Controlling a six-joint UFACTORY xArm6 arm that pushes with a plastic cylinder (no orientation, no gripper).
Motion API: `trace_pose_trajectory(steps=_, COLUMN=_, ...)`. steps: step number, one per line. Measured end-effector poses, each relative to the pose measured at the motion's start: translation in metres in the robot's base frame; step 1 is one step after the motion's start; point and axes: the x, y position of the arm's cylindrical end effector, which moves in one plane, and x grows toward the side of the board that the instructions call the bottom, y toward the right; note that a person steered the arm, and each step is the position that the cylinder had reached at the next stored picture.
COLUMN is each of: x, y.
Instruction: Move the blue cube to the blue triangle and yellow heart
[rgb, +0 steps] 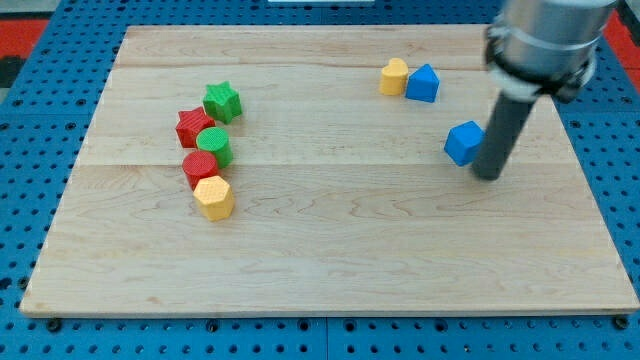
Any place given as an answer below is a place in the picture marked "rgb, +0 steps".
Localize blue cube block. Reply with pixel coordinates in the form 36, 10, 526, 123
444, 121, 484, 167

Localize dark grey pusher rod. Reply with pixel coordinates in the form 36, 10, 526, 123
471, 92, 535, 181

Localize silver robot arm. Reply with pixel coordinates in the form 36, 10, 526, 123
485, 0, 617, 103

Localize yellow heart block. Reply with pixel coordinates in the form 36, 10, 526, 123
379, 58, 408, 96

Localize blue triangle block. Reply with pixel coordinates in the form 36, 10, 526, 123
405, 64, 440, 103

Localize wooden board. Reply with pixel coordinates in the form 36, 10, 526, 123
20, 25, 639, 318

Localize yellow hexagon block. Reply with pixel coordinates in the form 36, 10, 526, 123
193, 176, 235, 221

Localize green cylinder block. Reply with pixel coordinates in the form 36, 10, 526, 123
196, 127, 234, 168

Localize red cylinder block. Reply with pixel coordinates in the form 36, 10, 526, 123
182, 150, 219, 190

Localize green star block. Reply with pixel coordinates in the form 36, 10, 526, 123
202, 81, 243, 124

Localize red star block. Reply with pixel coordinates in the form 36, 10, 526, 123
175, 107, 216, 148

